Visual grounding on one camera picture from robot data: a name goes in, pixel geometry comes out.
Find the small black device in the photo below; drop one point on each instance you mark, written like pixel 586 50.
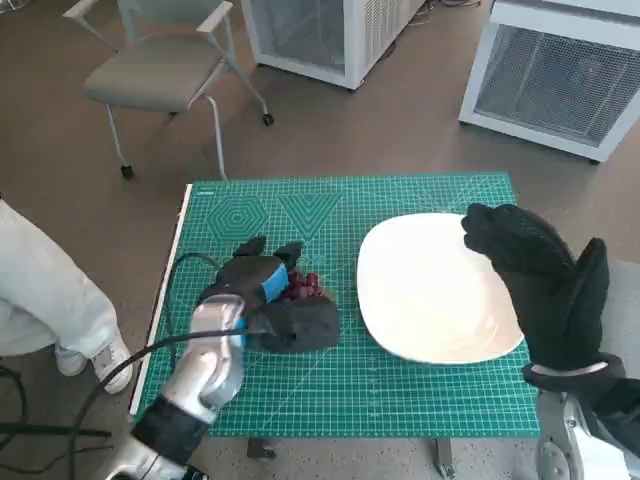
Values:
pixel 195 473

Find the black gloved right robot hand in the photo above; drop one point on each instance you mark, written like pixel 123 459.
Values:
pixel 547 282

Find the black floor bar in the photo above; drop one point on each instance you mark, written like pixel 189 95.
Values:
pixel 50 430

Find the grey chair with white frame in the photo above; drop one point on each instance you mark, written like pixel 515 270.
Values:
pixel 145 72

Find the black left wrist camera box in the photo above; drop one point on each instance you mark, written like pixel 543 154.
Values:
pixel 300 325

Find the metal table leg bracket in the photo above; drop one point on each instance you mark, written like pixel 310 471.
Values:
pixel 444 456
pixel 261 448

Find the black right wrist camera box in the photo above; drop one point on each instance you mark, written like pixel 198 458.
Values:
pixel 625 392

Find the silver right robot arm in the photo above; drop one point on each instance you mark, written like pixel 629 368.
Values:
pixel 565 445

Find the tall white mesh cabinet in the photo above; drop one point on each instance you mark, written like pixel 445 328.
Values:
pixel 300 27

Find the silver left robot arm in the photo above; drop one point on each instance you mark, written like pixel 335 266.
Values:
pixel 210 360

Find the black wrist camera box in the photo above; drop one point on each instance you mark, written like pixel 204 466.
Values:
pixel 300 325
pixel 625 392

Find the white square plate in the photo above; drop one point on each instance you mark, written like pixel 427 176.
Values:
pixel 425 290

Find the red toy grape bunch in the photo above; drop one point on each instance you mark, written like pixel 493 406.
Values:
pixel 307 287

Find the green cutting mat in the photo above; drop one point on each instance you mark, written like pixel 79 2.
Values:
pixel 350 390

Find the wide white mesh cabinet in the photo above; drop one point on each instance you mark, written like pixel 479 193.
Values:
pixel 550 82

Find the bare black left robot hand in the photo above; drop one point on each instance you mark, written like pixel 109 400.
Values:
pixel 245 277

